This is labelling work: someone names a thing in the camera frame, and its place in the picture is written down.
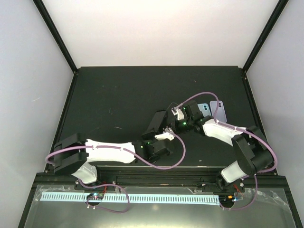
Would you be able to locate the right black frame post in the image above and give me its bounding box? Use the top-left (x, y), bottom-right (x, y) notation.
top-left (242, 0), bottom-right (289, 75)

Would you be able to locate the controller board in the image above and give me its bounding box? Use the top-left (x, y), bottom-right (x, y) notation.
top-left (86, 193), bottom-right (104, 202)
top-left (218, 194), bottom-right (241, 202)

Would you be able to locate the black frame post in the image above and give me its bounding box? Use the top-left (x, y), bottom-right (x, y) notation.
top-left (242, 0), bottom-right (289, 75)
top-left (33, 0), bottom-right (78, 74)

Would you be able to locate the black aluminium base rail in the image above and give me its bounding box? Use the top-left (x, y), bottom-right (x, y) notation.
top-left (45, 166), bottom-right (289, 194)

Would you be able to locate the white slotted cable duct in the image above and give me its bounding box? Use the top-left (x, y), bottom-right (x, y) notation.
top-left (40, 192), bottom-right (220, 206)

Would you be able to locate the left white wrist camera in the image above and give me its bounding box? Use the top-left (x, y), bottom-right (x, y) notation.
top-left (154, 128), bottom-right (175, 141)

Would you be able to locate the left controller board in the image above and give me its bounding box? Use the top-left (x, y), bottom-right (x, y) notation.
top-left (86, 193), bottom-right (104, 202)

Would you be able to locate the left black frame post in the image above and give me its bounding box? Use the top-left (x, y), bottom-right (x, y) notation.
top-left (33, 0), bottom-right (78, 74)

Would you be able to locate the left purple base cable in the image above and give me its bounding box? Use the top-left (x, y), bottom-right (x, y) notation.
top-left (78, 179), bottom-right (131, 213)

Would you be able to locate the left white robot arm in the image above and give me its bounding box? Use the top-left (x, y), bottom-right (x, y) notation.
top-left (53, 133), bottom-right (174, 190)

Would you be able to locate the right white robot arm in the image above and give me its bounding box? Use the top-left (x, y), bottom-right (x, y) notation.
top-left (171, 100), bottom-right (276, 192)

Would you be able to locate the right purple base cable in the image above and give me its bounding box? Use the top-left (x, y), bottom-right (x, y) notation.
top-left (219, 174), bottom-right (258, 211)

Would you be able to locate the black cased phone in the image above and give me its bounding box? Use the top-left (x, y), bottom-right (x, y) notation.
top-left (145, 110), bottom-right (167, 135)

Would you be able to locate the right controller board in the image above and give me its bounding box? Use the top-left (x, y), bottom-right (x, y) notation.
top-left (218, 194), bottom-right (241, 202)

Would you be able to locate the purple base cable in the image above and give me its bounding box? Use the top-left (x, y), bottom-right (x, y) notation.
top-left (78, 179), bottom-right (131, 213)
top-left (219, 174), bottom-right (258, 211)

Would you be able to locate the light blue cased phone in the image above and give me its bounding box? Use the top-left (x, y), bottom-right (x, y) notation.
top-left (198, 103), bottom-right (212, 117)

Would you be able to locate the lilac phone case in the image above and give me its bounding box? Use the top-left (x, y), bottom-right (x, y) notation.
top-left (209, 100), bottom-right (227, 123)

